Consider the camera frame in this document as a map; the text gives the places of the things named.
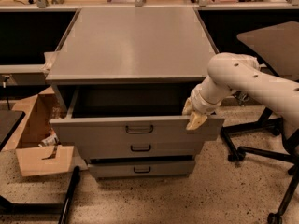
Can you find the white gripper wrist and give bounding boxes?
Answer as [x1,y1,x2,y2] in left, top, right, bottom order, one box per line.
[182,84,221,130]

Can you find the grey top drawer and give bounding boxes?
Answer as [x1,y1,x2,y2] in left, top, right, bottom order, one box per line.
[51,84,224,147]

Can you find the grey drawer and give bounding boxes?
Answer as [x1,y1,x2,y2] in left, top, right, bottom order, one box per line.
[77,141,204,160]
[88,160,195,178]
[51,84,224,147]

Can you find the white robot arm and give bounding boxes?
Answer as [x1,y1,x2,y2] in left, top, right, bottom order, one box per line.
[182,53,299,130]

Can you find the grey bottom drawer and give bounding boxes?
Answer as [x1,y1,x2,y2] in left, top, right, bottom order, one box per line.
[88,160,195,178]

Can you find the grey metal drawer cabinet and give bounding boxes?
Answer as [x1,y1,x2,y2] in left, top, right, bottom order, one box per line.
[47,7,215,166]

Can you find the grey middle drawer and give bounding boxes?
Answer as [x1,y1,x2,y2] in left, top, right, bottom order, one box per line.
[77,141,204,160]

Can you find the open cardboard box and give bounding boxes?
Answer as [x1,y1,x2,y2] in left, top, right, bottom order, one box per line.
[3,88,74,177]

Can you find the black office chair base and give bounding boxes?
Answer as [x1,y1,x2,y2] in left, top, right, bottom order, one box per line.
[220,105,299,224]

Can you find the dark small side table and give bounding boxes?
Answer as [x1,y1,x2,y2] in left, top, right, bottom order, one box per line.
[237,21,299,80]

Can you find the trash items in box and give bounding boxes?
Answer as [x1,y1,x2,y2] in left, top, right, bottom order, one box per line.
[38,134,59,147]

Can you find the black table left edge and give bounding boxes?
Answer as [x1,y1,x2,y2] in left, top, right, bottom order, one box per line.
[0,110,25,151]

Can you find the black floor stand leg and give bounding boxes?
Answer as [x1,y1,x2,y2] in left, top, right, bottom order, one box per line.
[0,166,80,224]

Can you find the grey bench rail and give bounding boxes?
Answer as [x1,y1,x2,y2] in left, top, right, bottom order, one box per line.
[0,64,49,86]

